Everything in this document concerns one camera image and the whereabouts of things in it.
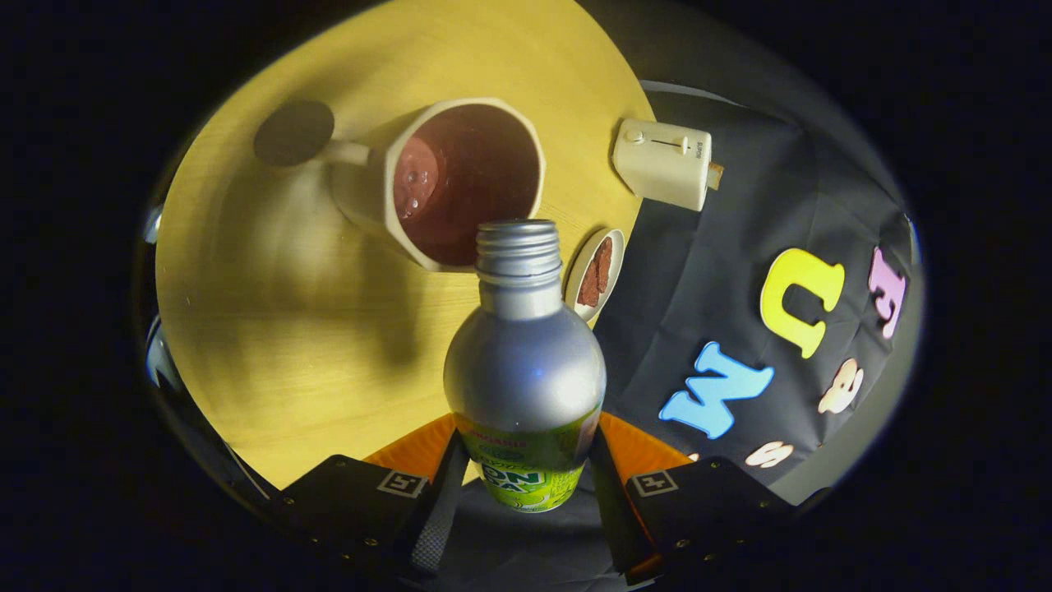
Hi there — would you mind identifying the silver bottle with green label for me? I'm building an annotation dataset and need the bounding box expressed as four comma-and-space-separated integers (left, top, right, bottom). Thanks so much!
444, 219, 607, 514

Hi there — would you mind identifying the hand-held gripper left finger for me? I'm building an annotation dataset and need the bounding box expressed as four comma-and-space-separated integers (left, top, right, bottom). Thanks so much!
265, 413, 472, 580

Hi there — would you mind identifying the brown bread slice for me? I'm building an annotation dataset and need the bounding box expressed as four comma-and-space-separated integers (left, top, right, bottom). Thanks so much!
577, 237, 614, 308

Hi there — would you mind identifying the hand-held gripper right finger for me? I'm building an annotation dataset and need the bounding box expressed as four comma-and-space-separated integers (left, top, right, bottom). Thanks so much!
587, 411, 796, 586

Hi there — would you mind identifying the small white plate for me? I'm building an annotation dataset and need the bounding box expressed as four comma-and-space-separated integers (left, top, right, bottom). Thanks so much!
564, 228, 626, 322

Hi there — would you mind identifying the wooden table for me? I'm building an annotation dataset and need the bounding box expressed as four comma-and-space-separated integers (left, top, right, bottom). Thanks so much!
155, 0, 657, 490

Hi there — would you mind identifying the white toaster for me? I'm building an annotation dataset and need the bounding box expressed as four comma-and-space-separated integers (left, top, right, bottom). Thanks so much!
611, 118, 714, 213

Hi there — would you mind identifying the black backdrop cloth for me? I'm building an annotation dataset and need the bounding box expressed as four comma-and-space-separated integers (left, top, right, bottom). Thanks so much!
411, 0, 925, 592

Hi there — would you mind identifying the beige cup with wooden handle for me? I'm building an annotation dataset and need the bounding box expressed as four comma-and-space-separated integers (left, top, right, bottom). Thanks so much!
253, 97, 547, 274

